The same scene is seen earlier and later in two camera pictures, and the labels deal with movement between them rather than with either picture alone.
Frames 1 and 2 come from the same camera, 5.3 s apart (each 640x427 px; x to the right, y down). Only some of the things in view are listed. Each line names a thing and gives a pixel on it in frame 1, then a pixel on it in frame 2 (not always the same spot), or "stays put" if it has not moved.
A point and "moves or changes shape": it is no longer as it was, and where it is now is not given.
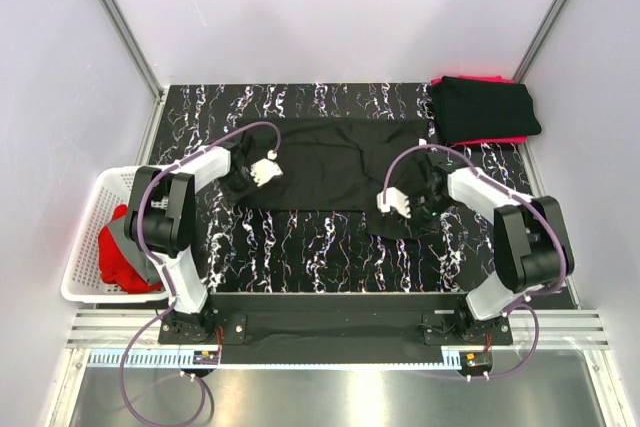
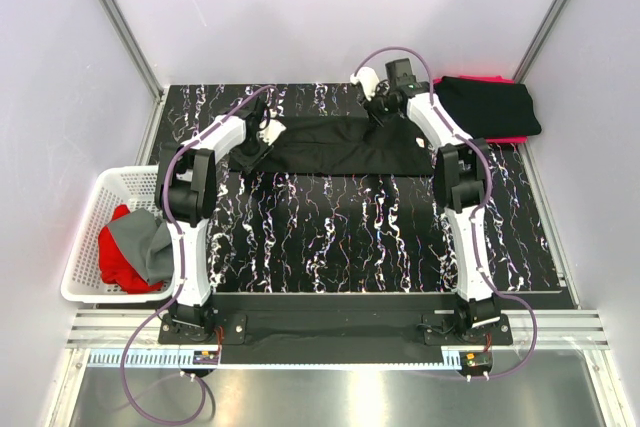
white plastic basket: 83,280 stays put
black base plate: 336,328 stays put
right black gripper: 414,218 → 378,119
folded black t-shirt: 465,110 stays put
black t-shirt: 332,164 moves or changes shape
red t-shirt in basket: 115,268 stays put
